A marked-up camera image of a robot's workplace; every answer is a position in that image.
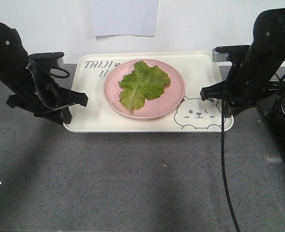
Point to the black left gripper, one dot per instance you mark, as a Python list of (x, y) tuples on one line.
[(42, 96)]

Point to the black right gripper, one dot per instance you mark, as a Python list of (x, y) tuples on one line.
[(246, 84)]

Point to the pink round plate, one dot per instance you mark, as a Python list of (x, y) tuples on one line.
[(156, 108)]

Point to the cream bear serving tray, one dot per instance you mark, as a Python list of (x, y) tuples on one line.
[(179, 109)]

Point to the green lettuce leaf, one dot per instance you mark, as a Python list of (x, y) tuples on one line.
[(143, 83)]

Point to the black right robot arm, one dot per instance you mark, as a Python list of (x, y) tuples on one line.
[(268, 44)]

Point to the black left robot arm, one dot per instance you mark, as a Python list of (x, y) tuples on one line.
[(14, 59)]

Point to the black induction cooktop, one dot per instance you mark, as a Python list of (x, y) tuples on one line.
[(272, 111)]

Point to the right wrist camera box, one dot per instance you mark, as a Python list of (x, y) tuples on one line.
[(233, 54)]

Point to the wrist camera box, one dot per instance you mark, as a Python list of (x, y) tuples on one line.
[(233, 54), (48, 60)]

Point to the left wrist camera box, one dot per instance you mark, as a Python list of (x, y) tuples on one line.
[(48, 60)]

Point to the white paper on wall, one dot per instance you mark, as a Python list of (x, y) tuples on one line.
[(124, 17)]

